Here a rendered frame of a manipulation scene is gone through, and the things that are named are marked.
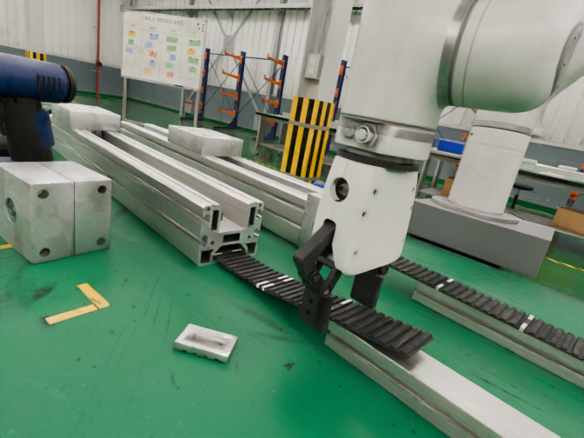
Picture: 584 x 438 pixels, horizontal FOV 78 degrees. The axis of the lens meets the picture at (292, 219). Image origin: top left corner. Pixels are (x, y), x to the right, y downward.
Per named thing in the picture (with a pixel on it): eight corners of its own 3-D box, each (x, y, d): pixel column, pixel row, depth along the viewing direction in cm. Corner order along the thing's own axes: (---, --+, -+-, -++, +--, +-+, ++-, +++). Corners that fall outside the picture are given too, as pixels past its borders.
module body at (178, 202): (255, 255, 55) (264, 202, 52) (196, 267, 47) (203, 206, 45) (88, 147, 106) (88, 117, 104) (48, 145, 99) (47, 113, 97)
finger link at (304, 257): (306, 228, 28) (300, 288, 30) (364, 209, 33) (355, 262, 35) (295, 223, 29) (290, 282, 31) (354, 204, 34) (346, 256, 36)
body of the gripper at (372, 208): (387, 153, 26) (352, 287, 30) (443, 157, 34) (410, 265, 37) (313, 134, 31) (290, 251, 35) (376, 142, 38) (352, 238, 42)
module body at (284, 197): (333, 239, 68) (343, 195, 65) (296, 246, 61) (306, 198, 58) (150, 149, 120) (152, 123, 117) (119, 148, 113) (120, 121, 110)
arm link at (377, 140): (403, 125, 26) (392, 166, 27) (451, 135, 32) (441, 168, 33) (317, 109, 31) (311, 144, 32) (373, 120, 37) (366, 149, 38)
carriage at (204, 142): (239, 168, 87) (243, 140, 85) (199, 167, 79) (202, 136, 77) (204, 154, 98) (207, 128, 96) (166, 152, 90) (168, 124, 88)
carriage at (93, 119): (119, 142, 90) (120, 115, 88) (69, 140, 82) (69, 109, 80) (97, 131, 100) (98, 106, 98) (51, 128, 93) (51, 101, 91)
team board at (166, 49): (109, 135, 598) (112, 4, 541) (131, 134, 644) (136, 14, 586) (186, 154, 559) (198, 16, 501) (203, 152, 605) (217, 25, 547)
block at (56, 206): (127, 244, 50) (129, 178, 47) (32, 264, 41) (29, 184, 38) (89, 222, 55) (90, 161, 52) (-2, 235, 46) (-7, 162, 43)
